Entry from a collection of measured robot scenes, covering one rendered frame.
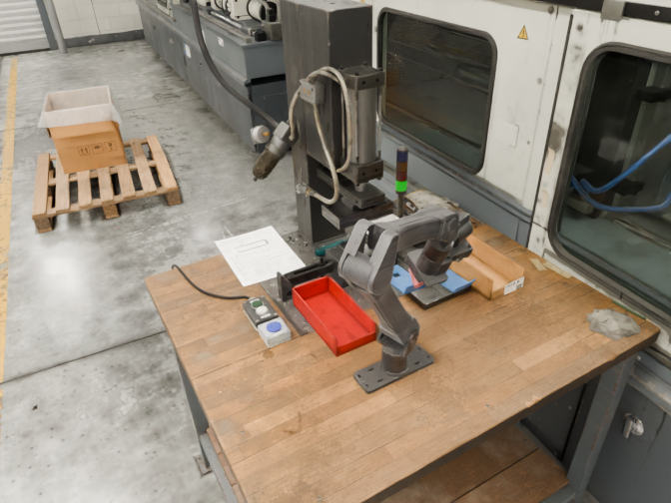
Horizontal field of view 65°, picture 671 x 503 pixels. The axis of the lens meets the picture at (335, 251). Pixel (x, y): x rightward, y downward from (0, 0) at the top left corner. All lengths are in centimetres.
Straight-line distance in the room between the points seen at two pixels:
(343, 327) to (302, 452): 39
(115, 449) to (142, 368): 46
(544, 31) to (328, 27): 69
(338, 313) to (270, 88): 331
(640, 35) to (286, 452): 125
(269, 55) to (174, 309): 322
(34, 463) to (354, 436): 168
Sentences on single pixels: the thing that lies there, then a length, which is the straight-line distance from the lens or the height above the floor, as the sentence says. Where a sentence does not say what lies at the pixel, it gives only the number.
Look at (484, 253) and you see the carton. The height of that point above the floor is 94.
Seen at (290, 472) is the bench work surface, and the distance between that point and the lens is 117.
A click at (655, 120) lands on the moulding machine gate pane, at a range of 153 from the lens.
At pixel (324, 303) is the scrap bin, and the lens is 153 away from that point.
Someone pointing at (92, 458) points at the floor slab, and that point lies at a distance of 253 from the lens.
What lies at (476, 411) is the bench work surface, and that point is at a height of 90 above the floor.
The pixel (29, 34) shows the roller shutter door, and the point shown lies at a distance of 1045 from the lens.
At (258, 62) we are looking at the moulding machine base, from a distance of 452.
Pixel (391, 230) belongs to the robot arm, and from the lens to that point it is 103.
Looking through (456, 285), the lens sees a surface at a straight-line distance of 158.
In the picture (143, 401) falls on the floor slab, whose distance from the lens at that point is 265.
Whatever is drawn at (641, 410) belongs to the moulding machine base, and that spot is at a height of 58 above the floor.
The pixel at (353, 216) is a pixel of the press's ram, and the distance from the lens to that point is 148.
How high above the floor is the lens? 186
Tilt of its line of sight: 33 degrees down
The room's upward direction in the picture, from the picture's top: 2 degrees counter-clockwise
